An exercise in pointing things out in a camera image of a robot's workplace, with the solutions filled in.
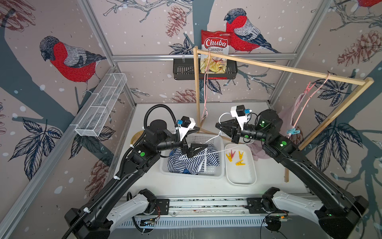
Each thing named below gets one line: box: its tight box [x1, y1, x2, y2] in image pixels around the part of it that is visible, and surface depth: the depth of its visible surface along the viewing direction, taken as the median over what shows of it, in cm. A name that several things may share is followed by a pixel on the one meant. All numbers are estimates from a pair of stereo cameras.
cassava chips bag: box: [199, 29, 232, 74], surface depth 86 cm
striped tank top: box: [167, 143, 221, 175], surface depth 80 cm
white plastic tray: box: [224, 143, 258, 187], surface depth 87 cm
